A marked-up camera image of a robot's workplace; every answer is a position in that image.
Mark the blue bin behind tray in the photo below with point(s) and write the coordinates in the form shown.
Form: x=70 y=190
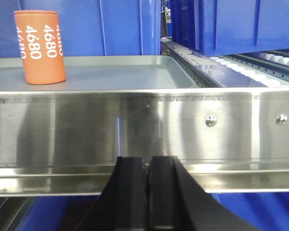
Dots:
x=91 y=27

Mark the white roller conveyor track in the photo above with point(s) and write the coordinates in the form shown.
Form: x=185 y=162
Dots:
x=226 y=71

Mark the orange cylindrical capacitor 4680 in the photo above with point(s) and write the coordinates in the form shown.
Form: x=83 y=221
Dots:
x=41 y=47

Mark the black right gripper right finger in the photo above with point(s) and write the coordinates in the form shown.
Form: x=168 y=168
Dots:
x=178 y=203

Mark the blue bin on rollers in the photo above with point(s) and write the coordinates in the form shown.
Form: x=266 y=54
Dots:
x=221 y=27

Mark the stainless steel shelf rail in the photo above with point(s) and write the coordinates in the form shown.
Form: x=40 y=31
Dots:
x=66 y=142

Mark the blue bin below shelf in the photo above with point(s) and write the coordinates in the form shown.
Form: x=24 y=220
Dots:
x=267 y=211

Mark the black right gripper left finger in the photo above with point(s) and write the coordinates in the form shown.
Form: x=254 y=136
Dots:
x=122 y=205

